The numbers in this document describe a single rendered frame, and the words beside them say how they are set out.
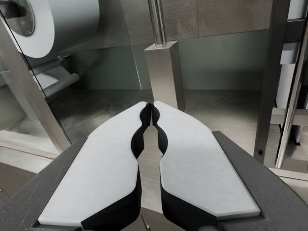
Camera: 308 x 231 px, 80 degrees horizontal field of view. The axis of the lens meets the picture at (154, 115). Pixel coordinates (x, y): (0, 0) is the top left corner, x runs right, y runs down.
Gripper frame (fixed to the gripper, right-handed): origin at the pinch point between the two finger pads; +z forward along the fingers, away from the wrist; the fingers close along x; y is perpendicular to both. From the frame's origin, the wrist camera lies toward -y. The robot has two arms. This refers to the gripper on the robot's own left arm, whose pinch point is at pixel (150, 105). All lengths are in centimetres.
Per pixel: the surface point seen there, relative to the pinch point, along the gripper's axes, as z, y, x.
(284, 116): 20.2, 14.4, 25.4
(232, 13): 66, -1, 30
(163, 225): 16.8, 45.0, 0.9
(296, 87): 19.2, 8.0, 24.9
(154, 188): 20.0, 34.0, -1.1
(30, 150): 42, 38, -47
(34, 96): 34.3, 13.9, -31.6
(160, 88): 51, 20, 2
